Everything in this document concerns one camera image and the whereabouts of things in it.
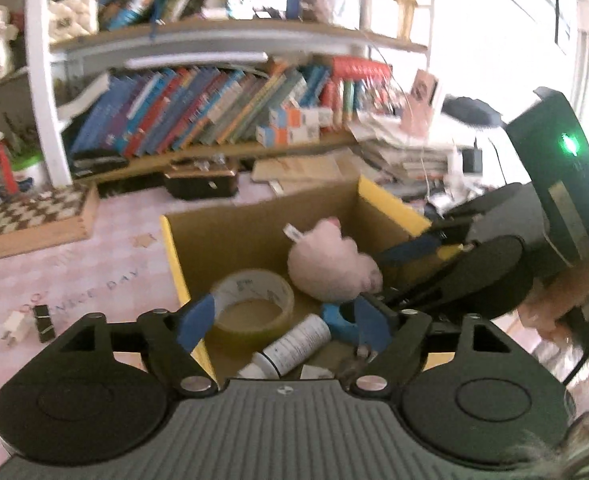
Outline orange and white box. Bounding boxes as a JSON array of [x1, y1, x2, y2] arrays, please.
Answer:
[[269, 107, 320, 128]]

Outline white quilted pearl handbag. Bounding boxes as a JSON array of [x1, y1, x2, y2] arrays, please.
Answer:
[[48, 0, 100, 41]]

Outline person's right hand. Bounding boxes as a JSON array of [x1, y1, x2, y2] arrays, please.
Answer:
[[518, 271, 589, 335]]

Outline white bookshelf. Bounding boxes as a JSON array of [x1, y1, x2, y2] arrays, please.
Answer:
[[0, 0, 435, 186]]

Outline black cushion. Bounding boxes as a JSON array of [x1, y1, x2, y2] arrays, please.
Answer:
[[444, 95, 505, 128]]

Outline pink plush toy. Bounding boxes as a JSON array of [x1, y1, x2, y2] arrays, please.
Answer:
[[287, 217, 384, 303]]

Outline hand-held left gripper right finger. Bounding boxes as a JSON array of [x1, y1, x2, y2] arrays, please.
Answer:
[[350, 294, 520, 396]]

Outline clear tape roll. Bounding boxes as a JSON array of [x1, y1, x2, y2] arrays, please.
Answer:
[[208, 269, 295, 346]]

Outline pink checkered desktop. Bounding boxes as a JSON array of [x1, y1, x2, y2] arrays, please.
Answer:
[[0, 152, 475, 478]]

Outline wooden chessboard box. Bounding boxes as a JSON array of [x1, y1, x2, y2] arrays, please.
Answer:
[[0, 185, 100, 265]]

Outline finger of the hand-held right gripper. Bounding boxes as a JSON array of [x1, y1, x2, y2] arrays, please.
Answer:
[[374, 215, 477, 273], [369, 260, 467, 318]]

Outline blue tape dispenser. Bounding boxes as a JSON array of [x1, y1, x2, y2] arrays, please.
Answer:
[[321, 302, 365, 348]]

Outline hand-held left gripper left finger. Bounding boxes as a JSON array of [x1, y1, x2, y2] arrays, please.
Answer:
[[49, 291, 218, 395]]

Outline long row of upright books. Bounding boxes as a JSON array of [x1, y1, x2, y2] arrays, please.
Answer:
[[69, 62, 332, 158]]

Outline flat cardboard sheet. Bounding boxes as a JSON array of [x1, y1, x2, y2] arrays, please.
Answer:
[[252, 154, 357, 196]]

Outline dark wooden box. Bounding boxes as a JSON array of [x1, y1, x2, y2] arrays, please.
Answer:
[[163, 164, 239, 200]]

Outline white plug adapter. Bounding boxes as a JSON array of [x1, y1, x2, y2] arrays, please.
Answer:
[[2, 310, 31, 347]]

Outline small colourful boxes on shelf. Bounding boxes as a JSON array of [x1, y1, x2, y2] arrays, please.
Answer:
[[256, 125, 320, 147]]

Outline red thick book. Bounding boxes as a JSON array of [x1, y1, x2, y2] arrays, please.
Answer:
[[321, 80, 343, 123], [331, 57, 392, 81]]

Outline black wall picture frame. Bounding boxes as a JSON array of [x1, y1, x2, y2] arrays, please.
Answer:
[[554, 0, 575, 56]]

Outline black binder clip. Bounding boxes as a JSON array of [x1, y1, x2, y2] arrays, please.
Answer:
[[32, 304, 58, 343]]

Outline red bottle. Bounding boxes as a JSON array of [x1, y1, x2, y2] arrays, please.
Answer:
[[0, 131, 20, 196]]

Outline white plastic bottle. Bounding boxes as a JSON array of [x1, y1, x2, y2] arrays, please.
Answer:
[[237, 312, 332, 380]]

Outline white jar with green lid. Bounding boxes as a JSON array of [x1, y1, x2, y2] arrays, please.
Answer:
[[9, 152, 50, 191]]

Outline stack of magazines and papers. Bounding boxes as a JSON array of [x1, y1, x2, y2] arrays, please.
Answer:
[[349, 110, 455, 191]]

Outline yellow cardboard box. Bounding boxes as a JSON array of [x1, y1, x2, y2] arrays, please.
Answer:
[[159, 175, 467, 386]]

